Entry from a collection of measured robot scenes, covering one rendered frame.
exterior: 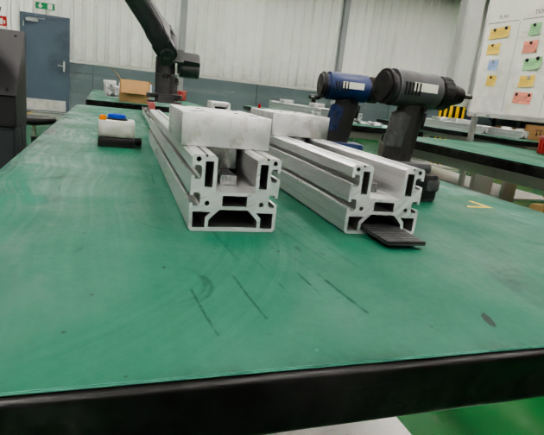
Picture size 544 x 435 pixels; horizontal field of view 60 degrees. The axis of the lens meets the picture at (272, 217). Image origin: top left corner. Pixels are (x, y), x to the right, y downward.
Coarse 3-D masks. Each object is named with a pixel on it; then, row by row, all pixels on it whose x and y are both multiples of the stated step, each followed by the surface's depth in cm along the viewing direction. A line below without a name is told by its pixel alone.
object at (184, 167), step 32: (160, 128) 103; (160, 160) 89; (192, 160) 51; (256, 160) 53; (192, 192) 51; (224, 192) 52; (256, 192) 54; (192, 224) 53; (224, 224) 54; (256, 224) 55
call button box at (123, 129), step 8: (104, 120) 107; (112, 120) 108; (120, 120) 109; (128, 120) 112; (104, 128) 107; (112, 128) 107; (120, 128) 108; (128, 128) 108; (104, 136) 108; (112, 136) 108; (120, 136) 108; (128, 136) 109; (104, 144) 108; (112, 144) 108; (120, 144) 109; (128, 144) 109; (136, 144) 113
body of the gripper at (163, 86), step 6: (156, 78) 139; (162, 78) 138; (168, 78) 138; (174, 78) 141; (156, 84) 139; (162, 84) 138; (168, 84) 139; (156, 90) 139; (162, 90) 139; (168, 90) 139; (150, 96) 138; (156, 96) 139; (168, 96) 139; (174, 96) 140; (180, 96) 140
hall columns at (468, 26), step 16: (464, 0) 820; (480, 0) 801; (464, 16) 829; (480, 16) 809; (464, 32) 831; (464, 48) 816; (464, 64) 824; (464, 80) 833; (448, 112) 842; (464, 112) 849
